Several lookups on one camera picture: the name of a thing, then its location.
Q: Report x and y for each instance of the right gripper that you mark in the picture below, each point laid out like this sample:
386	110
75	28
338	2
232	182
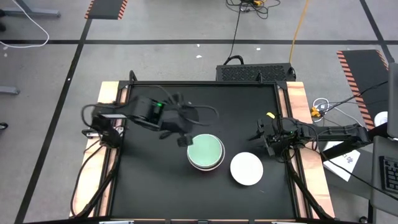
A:
283	138

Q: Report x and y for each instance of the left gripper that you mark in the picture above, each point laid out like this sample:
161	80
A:
178	121

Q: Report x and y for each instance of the green bowl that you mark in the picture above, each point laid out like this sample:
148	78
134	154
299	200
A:
205	151

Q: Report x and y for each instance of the white plate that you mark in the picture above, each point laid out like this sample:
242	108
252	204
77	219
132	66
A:
246	169

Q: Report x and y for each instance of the beige bowl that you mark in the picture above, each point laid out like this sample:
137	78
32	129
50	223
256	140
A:
223	148

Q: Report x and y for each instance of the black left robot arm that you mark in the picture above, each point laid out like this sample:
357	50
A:
140	110

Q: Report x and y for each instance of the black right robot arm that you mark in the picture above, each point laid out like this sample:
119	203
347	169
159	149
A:
342	132

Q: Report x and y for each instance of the yellow tag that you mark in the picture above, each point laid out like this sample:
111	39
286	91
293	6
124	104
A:
270	115

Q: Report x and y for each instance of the wooden table side board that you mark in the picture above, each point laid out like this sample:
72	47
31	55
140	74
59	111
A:
107	93
297	88

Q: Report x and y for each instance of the black computer case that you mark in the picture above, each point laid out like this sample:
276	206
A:
248	72

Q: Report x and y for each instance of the black slanted bar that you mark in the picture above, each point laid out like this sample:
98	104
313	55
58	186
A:
342	151

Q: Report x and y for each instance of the white paper sheet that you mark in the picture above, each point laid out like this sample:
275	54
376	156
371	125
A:
342	165

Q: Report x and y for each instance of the black striped floor mat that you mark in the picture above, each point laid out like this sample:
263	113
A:
363	81
107	7

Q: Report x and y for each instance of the white cup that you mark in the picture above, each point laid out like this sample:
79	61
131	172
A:
382	119

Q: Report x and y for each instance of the grey desk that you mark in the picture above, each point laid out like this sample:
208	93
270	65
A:
384	144

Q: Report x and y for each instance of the black keyboard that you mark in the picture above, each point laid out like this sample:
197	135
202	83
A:
390	174

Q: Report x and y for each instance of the grey monitor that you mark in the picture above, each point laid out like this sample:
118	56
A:
393	99

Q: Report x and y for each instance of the black caster wheel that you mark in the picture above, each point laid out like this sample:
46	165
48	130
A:
3	125

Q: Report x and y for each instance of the grey desk foot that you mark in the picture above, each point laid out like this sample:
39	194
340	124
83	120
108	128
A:
9	90
37	13

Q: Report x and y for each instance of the black table frame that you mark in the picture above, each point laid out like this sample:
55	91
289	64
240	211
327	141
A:
217	83

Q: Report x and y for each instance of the silver mounting bracket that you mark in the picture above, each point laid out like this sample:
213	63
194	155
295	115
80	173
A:
116	222
289	222

